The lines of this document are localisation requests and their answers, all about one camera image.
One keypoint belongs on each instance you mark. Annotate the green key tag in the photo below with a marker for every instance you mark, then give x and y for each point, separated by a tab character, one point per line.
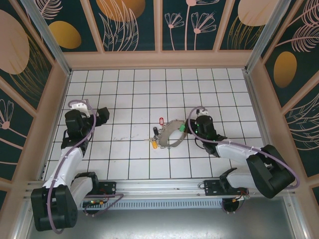
182	127

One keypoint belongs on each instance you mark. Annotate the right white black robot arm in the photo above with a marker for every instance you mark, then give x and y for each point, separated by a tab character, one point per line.
234	153

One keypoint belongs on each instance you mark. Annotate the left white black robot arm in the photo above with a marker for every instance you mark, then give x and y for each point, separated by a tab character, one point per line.
69	164

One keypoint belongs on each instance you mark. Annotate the red key tag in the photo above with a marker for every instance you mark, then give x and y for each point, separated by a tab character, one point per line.
160	121

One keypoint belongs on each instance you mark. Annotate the black key fob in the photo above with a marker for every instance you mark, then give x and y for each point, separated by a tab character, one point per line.
155	130

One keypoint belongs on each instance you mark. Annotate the yellow key tag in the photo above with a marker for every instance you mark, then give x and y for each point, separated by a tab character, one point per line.
154	145

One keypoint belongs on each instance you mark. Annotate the dark panel single flower outline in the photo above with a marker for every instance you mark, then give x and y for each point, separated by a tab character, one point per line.
15	149

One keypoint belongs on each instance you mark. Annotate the dark panel pink flower outlines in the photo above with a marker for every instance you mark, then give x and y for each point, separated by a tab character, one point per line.
182	37

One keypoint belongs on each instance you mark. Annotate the dark panel small orange oval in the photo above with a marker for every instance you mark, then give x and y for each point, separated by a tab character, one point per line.
84	25

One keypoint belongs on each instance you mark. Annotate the dark panel pink leaf outlines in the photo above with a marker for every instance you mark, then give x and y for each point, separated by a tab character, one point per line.
306	149

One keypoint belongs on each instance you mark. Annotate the grey metal base sheet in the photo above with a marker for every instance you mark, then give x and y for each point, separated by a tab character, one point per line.
162	224

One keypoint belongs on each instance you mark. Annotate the dark panel oval and fern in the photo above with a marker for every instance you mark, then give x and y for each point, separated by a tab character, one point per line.
304	74

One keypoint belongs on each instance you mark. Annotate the dark panel orange circle leaves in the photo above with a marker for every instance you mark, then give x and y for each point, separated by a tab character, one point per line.
147	30

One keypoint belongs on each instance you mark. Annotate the dark panel pale circle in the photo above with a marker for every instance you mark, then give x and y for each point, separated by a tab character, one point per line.
249	12

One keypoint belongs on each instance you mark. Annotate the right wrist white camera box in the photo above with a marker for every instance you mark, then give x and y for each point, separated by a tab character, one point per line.
205	112

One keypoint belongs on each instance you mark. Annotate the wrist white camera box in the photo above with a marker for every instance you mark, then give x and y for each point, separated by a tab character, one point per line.
79	107
205	112

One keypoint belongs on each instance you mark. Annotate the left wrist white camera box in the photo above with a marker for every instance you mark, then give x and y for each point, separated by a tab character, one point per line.
79	107

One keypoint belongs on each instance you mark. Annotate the aluminium side rail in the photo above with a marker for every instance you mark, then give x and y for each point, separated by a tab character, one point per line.
256	112

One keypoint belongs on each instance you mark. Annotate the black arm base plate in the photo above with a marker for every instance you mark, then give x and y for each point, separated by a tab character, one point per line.
109	188
211	189

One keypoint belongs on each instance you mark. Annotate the aluminium mounting rail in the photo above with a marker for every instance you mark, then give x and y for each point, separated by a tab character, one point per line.
154	188

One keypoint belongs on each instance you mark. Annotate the aluminium corner post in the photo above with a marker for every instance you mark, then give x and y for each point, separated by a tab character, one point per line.
264	37
47	37

